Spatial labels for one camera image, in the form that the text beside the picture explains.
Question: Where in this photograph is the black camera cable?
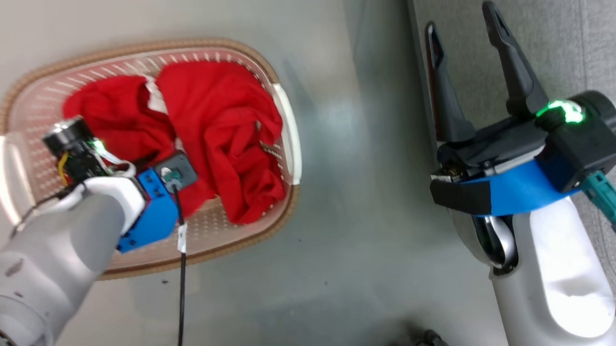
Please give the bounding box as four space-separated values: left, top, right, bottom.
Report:
161 183 194 346

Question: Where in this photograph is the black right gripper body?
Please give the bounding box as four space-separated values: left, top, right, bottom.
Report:
433 81 616 191

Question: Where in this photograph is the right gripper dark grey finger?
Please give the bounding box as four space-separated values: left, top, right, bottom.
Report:
418 21 482 146
475 0 555 120

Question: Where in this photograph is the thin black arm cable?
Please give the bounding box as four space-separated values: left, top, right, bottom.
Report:
11 187 80 242

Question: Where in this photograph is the blue camera bracket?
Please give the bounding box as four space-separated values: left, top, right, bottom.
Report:
428 151 582 222
116 166 186 257

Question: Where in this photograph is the red and white garment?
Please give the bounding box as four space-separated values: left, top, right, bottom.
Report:
56 51 295 229

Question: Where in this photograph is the teal plug black cable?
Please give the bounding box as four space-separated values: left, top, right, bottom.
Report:
572 169 616 316

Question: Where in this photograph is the pink perforated laundry basket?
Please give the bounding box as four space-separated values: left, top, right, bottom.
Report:
0 25 310 293

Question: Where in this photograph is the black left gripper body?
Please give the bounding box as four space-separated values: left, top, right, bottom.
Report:
39 114 154 193

